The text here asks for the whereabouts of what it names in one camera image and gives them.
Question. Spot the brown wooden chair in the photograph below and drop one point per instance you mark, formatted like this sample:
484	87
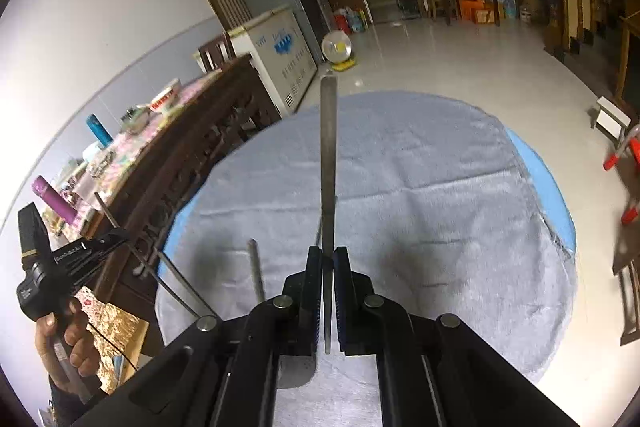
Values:
627	282

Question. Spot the dark wooden chair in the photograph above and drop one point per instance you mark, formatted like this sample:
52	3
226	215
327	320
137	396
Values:
215	52

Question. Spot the person's left hand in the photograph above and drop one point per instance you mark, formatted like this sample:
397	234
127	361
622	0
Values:
75	342

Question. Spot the red and white child chair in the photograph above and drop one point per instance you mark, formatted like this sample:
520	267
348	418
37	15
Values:
617	154

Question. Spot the brown wooden table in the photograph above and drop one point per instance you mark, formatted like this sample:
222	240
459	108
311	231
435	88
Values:
627	52

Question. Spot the purple bottle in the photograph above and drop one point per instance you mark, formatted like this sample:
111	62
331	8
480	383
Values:
52	202

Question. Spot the orange box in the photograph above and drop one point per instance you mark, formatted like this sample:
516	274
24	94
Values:
470	2

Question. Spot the pot with lid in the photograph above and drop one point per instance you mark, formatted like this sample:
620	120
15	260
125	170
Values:
132	117

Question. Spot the blue water jug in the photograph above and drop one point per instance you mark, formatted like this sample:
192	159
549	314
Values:
508	7

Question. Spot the red and white bowl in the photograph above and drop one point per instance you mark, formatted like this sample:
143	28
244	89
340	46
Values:
165	96

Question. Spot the white stool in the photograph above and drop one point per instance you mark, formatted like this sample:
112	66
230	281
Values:
610	117

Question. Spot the grey cloth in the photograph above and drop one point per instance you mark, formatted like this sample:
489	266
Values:
425	187

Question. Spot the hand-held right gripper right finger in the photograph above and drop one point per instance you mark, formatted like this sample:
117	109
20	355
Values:
342	297

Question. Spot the wooden stair railing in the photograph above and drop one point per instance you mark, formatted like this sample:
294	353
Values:
580	7

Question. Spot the carved wooden sideboard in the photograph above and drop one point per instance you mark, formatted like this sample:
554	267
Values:
200	132

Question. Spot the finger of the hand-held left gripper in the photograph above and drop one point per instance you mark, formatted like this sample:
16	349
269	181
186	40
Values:
95	268
107	238

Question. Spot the teal thermos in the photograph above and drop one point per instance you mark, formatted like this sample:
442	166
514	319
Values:
98	129

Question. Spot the blue round table cover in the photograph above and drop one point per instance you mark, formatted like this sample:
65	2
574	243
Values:
540	167

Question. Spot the white chest freezer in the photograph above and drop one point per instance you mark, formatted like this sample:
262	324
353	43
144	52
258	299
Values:
280	52

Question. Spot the gold patterned bag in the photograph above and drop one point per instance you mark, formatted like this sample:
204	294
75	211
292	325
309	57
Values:
112	332

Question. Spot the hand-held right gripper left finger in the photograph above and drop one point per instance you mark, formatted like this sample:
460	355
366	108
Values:
315	297

